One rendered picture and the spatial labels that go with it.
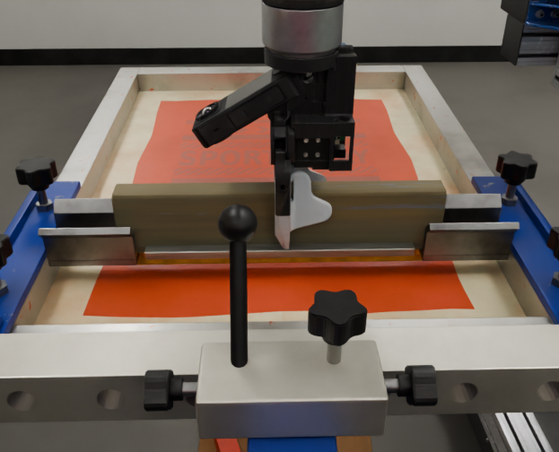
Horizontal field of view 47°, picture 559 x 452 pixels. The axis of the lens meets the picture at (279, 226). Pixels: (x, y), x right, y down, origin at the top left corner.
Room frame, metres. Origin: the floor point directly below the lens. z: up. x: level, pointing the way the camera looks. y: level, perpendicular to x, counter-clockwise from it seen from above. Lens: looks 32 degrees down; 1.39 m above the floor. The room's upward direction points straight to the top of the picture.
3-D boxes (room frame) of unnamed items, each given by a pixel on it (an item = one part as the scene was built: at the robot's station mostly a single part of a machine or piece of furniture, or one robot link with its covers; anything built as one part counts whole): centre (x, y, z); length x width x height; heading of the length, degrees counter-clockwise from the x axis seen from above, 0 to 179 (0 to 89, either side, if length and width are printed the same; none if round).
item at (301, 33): (0.60, -0.02, 1.23); 0.08 x 0.08 x 0.05
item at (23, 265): (0.57, 0.28, 0.98); 0.30 x 0.05 x 0.07; 1
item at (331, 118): (0.60, -0.03, 1.15); 0.09 x 0.08 x 0.12; 91
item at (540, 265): (0.59, -0.28, 0.98); 0.30 x 0.05 x 0.07; 1
